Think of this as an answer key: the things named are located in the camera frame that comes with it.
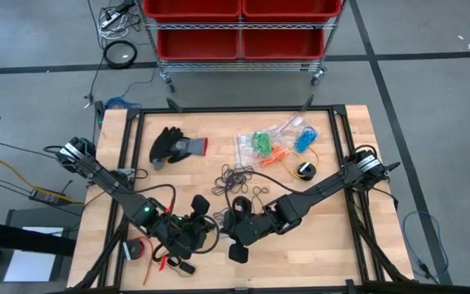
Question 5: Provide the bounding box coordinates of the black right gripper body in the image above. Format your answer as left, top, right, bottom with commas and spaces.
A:
222, 195, 280, 265

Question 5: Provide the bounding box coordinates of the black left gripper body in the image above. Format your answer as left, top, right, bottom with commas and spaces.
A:
153, 194, 219, 261

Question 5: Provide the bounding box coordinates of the orange rubber band bunch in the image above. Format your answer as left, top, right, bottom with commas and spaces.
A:
259, 145, 290, 167

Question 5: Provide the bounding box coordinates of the green rubber band bunch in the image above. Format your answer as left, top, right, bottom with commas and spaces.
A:
251, 131, 273, 158

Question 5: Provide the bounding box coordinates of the blue rubber band bunch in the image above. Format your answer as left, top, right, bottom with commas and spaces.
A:
294, 125, 317, 154

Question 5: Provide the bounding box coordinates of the dark grey rubber band tangle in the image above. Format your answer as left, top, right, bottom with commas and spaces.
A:
211, 163, 257, 198

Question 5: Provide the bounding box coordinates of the small black block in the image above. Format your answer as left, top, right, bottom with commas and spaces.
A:
177, 261, 197, 276

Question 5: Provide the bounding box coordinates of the black and green bag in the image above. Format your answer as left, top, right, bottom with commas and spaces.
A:
148, 126, 211, 172

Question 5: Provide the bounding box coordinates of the red plastic bin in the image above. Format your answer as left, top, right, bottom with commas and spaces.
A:
241, 28, 326, 61
242, 0, 343, 22
156, 28, 241, 62
142, 0, 242, 22

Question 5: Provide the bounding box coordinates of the white panel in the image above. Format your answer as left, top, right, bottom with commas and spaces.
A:
2, 225, 64, 283

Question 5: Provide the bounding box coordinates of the white power strip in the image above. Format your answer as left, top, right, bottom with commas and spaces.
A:
99, 10, 122, 29

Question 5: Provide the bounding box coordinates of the black camera cable loop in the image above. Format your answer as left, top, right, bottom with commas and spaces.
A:
200, 222, 222, 255

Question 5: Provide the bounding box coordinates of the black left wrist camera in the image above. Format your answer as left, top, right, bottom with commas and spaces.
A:
177, 218, 210, 250

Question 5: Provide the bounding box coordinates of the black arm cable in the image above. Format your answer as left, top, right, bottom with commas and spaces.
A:
135, 183, 177, 213
241, 170, 301, 197

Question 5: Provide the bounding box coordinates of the yellow cable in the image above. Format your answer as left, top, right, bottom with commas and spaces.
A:
279, 147, 321, 180

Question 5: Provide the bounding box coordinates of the red cable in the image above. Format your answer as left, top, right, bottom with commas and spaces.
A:
136, 235, 155, 287

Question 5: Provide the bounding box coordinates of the blue cable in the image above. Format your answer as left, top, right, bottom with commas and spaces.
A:
401, 209, 450, 285
103, 96, 142, 111

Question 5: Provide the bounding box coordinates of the chrome wire shelving rack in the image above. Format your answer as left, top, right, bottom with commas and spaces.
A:
135, 0, 345, 94

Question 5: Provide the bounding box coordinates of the black round ring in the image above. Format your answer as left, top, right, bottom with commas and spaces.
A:
101, 39, 139, 70

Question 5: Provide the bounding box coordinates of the orange floor cable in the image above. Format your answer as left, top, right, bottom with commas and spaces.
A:
0, 154, 86, 205

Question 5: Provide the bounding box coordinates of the black furniture frame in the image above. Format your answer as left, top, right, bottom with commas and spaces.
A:
0, 218, 77, 294

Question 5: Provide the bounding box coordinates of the white cable bundle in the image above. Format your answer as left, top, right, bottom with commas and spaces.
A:
95, 0, 142, 41

